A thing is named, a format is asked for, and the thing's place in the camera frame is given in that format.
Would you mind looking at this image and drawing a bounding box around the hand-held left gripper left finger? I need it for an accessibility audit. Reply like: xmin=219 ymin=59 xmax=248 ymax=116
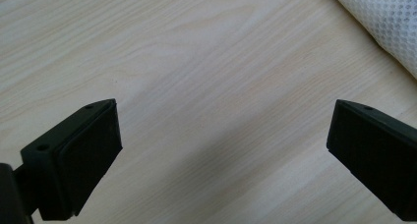
xmin=20 ymin=98 xmax=124 ymax=222

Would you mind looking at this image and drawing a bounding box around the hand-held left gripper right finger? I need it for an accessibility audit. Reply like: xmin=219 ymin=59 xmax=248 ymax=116
xmin=326 ymin=98 xmax=417 ymax=222

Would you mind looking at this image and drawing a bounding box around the white fabric bag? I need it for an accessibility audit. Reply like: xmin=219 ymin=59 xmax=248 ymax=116
xmin=327 ymin=0 xmax=417 ymax=80

